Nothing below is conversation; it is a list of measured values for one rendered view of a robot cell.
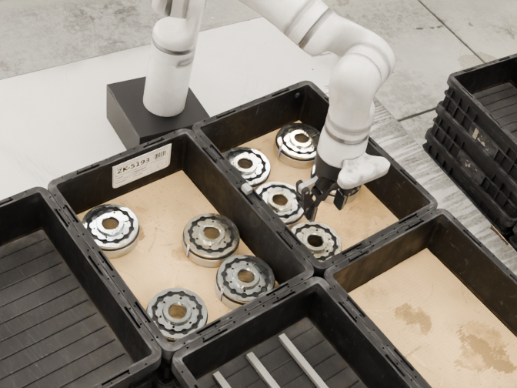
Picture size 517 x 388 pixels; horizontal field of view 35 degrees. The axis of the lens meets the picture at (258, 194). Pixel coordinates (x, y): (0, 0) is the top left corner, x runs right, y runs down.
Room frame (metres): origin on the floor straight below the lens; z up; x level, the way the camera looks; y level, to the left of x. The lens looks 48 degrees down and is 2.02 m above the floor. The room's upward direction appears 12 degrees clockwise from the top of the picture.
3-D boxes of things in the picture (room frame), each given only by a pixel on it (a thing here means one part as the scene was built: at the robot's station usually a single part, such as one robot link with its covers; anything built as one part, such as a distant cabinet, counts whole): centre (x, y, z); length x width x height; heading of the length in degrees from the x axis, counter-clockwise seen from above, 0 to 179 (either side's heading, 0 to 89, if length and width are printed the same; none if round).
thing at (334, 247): (0.96, -0.12, 0.86); 0.10 x 0.10 x 0.01
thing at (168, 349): (0.88, 0.12, 0.92); 0.40 x 0.30 x 0.02; 45
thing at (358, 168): (0.93, -0.13, 1.15); 0.11 x 0.09 x 0.06; 40
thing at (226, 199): (0.88, 0.12, 0.87); 0.40 x 0.30 x 0.11; 45
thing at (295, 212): (1.04, -0.04, 0.86); 0.10 x 0.10 x 0.01
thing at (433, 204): (1.09, -0.09, 0.92); 0.40 x 0.30 x 0.02; 45
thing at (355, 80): (0.93, -0.11, 1.24); 0.09 x 0.07 x 0.15; 158
